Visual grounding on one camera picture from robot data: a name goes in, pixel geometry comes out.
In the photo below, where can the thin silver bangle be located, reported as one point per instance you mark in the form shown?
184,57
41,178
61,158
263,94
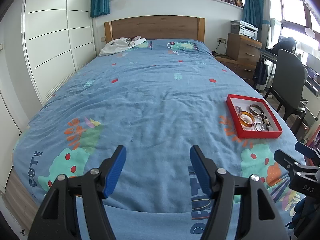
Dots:
260,127

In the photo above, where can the dark grey chair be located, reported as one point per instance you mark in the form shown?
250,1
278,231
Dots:
292,107

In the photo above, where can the teal curtain right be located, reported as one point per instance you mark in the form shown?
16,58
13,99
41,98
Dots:
253,12

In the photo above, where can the white printer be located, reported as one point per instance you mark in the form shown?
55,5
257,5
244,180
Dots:
245,29

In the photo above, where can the wooden drawer chest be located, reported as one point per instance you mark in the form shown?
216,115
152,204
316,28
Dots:
241,56

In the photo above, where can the navy tote bag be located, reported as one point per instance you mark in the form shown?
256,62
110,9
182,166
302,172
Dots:
261,73

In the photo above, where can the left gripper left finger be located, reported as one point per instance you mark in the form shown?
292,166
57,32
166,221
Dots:
57,216

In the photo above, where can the white wardrobe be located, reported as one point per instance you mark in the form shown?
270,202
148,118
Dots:
57,42

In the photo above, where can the wall socket with cable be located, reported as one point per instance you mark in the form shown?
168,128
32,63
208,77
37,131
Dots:
221,47

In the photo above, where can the amber bangle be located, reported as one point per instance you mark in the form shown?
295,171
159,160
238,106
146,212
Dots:
246,119

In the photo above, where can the brown tortoise bangle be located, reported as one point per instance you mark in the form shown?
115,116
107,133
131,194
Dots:
256,110

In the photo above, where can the wooden headboard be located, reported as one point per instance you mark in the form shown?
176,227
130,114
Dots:
156,27

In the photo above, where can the desk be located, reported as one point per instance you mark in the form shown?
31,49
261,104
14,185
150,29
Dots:
291,75

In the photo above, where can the dark backpack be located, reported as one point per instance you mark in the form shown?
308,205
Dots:
287,44

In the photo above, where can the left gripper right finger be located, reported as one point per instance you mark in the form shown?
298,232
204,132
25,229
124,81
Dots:
258,215

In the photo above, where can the blue patterned bed cover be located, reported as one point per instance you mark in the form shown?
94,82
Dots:
157,100

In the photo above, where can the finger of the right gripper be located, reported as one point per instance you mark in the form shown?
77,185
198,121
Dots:
307,151
286,162

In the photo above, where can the red jewelry box tray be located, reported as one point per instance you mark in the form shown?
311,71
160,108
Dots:
273,128

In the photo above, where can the white garment on bed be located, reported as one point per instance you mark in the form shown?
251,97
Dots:
120,45

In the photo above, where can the silver wristwatch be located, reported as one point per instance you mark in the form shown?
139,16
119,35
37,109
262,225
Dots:
238,109

